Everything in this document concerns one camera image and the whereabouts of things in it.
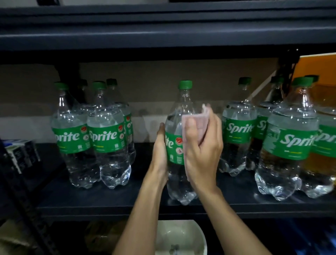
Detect person's right forearm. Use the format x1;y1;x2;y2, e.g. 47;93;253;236
194;185;272;255

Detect dark metal shelf rack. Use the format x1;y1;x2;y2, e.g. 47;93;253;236
0;0;336;255

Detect white plastic bowl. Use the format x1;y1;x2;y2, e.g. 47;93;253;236
154;220;208;255

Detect pink cleaning cloth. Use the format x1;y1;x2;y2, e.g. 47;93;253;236
182;104;211;182

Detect person's right hand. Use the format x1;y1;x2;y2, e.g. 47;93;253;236
183;105;224;194

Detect orange box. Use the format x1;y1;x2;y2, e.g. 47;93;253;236
291;52;336;111

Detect blue plastic pack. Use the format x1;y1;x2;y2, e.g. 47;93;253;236
277;223;336;255

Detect row of green-capped bottles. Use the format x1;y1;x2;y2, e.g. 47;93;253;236
51;75;336;201

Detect person's left hand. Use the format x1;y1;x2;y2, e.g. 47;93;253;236
146;122;169;185

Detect clear soda bottle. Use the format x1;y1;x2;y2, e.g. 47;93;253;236
164;80;200;206

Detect person's left forearm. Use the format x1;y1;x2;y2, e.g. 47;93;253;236
113;171;168;255

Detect brown plastic bag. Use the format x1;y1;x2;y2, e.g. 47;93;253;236
85;220;128;255

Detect blue and white cartons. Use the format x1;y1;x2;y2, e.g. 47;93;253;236
0;139;41;174

